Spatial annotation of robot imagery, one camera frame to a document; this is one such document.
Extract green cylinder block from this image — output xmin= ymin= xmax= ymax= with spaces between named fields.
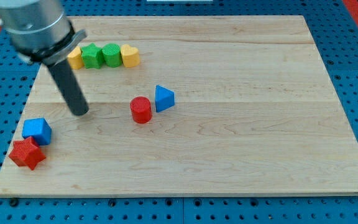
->
xmin=102 ymin=44 xmax=122 ymax=68

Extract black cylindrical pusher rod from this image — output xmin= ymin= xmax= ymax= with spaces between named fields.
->
xmin=47 ymin=60 xmax=89 ymax=116

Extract yellow block behind rod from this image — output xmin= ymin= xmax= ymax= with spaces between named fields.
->
xmin=67 ymin=46 xmax=85 ymax=70

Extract yellow heart block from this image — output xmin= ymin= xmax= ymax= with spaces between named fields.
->
xmin=121 ymin=44 xmax=140 ymax=68

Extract light wooden board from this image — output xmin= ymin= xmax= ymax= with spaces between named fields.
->
xmin=0 ymin=16 xmax=358 ymax=198

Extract green star block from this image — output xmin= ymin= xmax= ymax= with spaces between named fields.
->
xmin=81 ymin=43 xmax=104 ymax=69

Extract red cylinder block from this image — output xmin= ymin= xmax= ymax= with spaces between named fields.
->
xmin=130 ymin=96 xmax=152 ymax=124

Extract red star block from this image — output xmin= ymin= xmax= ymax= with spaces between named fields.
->
xmin=8 ymin=136 xmax=46 ymax=170

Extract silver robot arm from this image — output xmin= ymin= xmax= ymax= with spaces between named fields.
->
xmin=0 ymin=0 xmax=89 ymax=116

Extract blue triangle block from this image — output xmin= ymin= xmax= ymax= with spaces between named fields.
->
xmin=155 ymin=85 xmax=175 ymax=113

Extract blue cube block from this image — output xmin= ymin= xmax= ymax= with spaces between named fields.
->
xmin=22 ymin=118 xmax=52 ymax=146

